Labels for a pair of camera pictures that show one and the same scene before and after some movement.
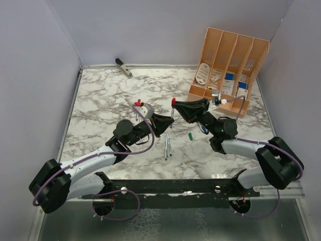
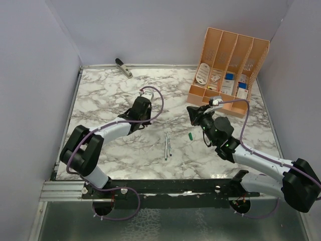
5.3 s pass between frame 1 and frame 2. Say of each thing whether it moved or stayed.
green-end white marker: stayed
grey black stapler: stayed
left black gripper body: moved
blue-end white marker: stayed
